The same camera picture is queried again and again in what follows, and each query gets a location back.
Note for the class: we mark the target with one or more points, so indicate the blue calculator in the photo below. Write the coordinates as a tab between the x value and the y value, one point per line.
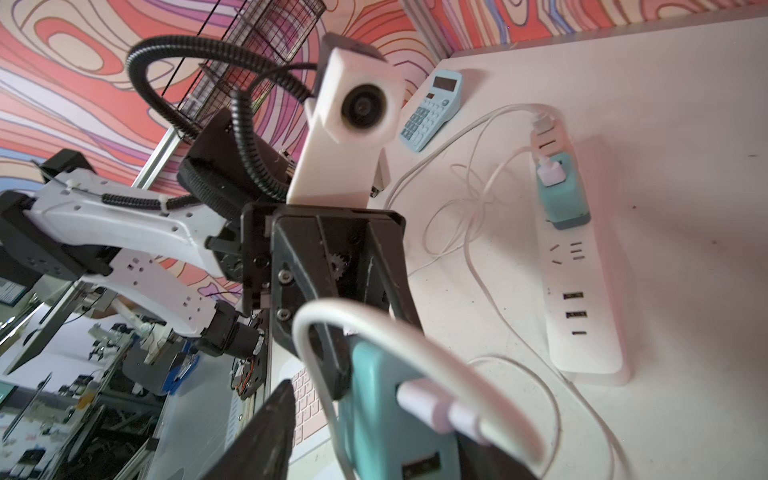
441	102

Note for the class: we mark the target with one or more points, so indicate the teal usb charger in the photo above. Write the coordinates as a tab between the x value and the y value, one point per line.
565	203
381	440

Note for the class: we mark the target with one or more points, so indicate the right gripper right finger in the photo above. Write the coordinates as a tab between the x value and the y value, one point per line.
478	462

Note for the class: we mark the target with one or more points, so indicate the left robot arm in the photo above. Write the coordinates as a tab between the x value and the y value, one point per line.
69	231

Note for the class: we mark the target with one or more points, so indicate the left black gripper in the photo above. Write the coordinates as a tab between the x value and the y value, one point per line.
292	255

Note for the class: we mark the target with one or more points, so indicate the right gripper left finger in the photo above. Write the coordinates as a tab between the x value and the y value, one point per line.
264	447

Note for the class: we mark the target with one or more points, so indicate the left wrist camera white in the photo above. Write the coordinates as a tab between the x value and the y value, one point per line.
351	118

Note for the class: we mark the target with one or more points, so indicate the white power strip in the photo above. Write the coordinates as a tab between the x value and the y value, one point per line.
581	326

